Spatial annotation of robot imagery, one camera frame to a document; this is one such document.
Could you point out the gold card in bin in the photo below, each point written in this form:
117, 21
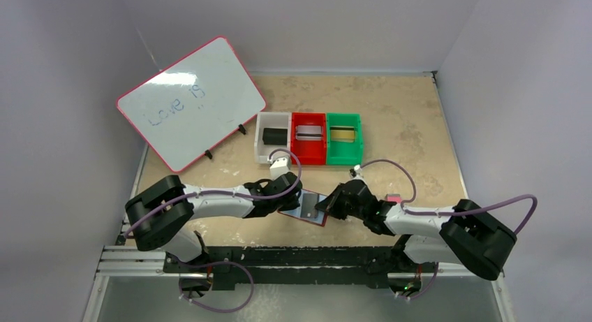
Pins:
342, 133

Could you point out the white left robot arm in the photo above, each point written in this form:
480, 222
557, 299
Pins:
159, 214

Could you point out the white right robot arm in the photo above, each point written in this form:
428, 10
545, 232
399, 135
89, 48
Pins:
458, 234

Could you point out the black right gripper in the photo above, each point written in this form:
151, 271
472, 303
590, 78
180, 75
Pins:
339, 200

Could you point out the red plastic bin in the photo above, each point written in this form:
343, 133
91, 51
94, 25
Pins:
309, 152

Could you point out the green plastic bin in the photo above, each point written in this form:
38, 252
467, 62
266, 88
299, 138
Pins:
345, 144

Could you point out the pink grey eraser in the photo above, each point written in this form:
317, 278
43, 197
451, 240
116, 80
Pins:
393, 198

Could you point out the pink framed whiteboard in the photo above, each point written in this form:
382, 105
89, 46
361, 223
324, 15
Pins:
188, 108

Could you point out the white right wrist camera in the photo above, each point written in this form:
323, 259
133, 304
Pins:
356, 172

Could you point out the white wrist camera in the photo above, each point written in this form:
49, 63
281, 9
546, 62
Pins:
279, 167
356, 172

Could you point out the white plastic bin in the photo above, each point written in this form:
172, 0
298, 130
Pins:
270, 120

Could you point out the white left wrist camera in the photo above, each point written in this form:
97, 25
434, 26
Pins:
279, 167

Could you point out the black card in bin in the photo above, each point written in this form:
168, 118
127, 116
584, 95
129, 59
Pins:
275, 136

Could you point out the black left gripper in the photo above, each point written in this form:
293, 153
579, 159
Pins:
287, 190

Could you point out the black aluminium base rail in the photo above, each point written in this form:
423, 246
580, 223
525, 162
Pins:
228, 266

